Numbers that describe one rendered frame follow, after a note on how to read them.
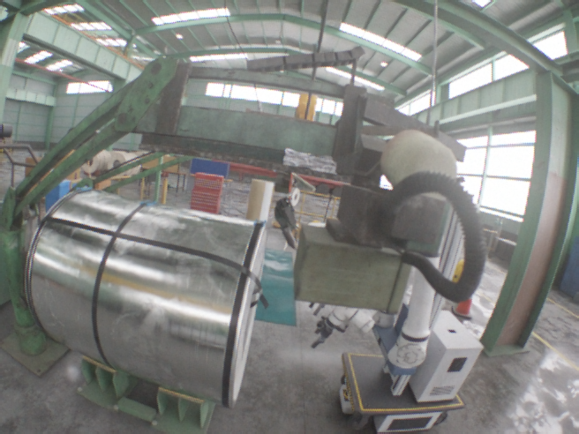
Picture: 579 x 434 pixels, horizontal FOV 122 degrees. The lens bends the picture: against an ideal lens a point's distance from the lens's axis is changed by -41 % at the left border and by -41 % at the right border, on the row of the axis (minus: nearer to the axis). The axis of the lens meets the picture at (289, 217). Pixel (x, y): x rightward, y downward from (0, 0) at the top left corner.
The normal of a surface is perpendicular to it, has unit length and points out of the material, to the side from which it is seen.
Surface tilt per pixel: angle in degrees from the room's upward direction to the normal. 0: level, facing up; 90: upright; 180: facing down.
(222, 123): 90
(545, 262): 90
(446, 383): 90
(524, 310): 90
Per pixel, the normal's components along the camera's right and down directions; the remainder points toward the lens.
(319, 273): 0.00, 0.14
